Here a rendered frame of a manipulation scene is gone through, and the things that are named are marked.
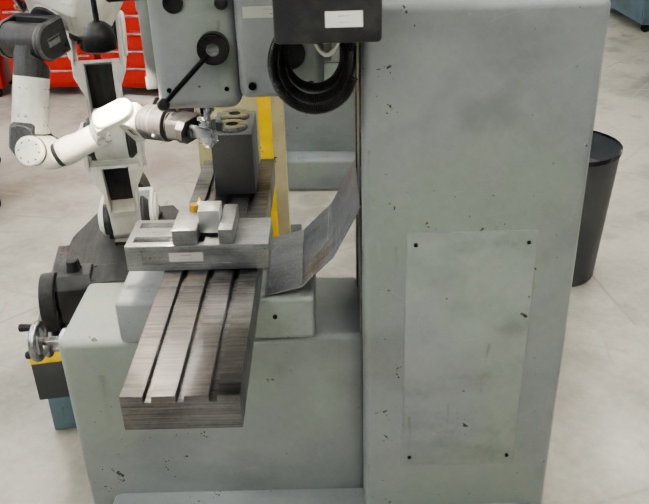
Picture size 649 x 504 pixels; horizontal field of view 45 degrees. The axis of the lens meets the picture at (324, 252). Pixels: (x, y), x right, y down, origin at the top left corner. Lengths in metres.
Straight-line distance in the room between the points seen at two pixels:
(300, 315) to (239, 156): 0.56
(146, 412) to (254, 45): 0.80
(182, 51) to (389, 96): 0.47
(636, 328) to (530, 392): 1.50
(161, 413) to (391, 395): 0.70
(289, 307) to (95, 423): 0.66
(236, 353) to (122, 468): 0.83
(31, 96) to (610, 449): 2.12
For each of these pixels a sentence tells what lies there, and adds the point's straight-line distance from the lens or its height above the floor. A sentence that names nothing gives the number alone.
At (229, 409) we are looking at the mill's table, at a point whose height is 0.89.
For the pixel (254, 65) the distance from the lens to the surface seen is 1.78.
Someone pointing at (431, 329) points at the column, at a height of 0.79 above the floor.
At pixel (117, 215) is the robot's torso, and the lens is 2.78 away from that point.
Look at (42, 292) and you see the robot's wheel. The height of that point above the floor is 0.57.
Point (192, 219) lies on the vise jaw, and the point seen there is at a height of 1.04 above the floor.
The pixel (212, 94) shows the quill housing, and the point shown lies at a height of 1.35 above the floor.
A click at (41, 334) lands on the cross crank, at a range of 2.37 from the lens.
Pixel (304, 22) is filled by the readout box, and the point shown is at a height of 1.56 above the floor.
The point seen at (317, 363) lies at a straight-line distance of 2.07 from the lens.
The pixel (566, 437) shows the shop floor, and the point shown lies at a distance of 2.90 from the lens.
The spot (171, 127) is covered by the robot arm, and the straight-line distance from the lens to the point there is 1.96.
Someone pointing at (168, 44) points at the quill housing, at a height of 1.46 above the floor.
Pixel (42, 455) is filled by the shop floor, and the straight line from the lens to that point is 2.95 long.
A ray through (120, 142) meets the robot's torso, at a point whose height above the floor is 1.02.
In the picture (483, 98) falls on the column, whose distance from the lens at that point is 1.71.
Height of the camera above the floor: 1.85
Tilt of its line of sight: 28 degrees down
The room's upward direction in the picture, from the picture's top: 2 degrees counter-clockwise
